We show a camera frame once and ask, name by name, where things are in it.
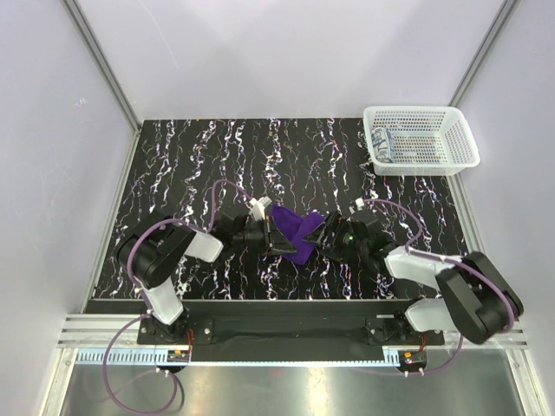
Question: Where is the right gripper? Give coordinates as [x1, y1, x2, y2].
[303, 211, 369, 264]

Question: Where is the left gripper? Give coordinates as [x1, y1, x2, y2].
[232, 215, 296, 256]

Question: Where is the purple towel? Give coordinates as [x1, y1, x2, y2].
[271, 205, 325, 265]

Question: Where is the blue white patterned towel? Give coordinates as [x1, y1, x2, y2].
[371, 127, 394, 163]

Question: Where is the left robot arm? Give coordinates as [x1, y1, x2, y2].
[116, 211, 296, 343]

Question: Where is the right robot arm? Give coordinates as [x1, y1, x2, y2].
[304, 211, 524, 345]

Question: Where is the black marble pattern mat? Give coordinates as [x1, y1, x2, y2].
[93, 118, 469, 301]

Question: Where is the white plastic basket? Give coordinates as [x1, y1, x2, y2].
[362, 106, 480, 176]

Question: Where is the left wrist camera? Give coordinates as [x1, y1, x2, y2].
[249, 196, 272, 221]

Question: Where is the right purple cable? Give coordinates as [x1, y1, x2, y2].
[353, 198, 519, 376]

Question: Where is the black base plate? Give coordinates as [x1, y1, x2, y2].
[136, 298, 446, 347]

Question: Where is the aluminium frame rail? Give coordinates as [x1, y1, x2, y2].
[57, 315, 459, 348]

